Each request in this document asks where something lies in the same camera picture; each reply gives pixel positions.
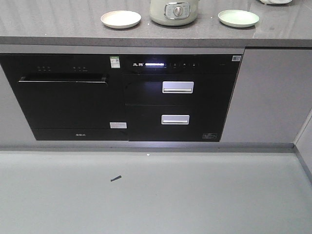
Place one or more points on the black built-in disinfection cabinet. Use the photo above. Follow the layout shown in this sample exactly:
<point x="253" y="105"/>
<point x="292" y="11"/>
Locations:
<point x="214" y="77"/>

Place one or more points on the small dark floor scrap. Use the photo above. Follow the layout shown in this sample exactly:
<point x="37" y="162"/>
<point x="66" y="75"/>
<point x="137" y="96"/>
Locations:
<point x="116" y="178"/>

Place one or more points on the black built-in dishwasher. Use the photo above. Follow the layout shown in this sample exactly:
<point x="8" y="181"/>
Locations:
<point x="67" y="96"/>

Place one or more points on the cream white plate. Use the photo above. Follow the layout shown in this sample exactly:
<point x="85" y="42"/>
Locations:
<point x="120" y="19"/>

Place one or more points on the green electric cooking pot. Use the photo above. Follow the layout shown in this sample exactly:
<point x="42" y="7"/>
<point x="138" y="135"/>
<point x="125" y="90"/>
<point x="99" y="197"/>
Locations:
<point x="173" y="12"/>

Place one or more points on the light green plate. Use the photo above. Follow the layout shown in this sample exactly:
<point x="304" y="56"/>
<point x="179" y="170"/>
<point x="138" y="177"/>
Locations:
<point x="238" y="18"/>

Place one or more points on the lower silver drawer handle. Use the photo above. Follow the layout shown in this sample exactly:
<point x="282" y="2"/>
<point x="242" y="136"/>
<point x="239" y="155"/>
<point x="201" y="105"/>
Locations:
<point x="175" y="119"/>

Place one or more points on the silver drawer handle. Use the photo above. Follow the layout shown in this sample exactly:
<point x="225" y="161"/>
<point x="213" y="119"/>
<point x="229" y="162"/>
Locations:
<point x="175" y="119"/>
<point x="178" y="87"/>

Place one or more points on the upper silver drawer handle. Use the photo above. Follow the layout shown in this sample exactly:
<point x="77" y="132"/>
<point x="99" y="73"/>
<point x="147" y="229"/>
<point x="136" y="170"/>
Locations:
<point x="178" y="87"/>

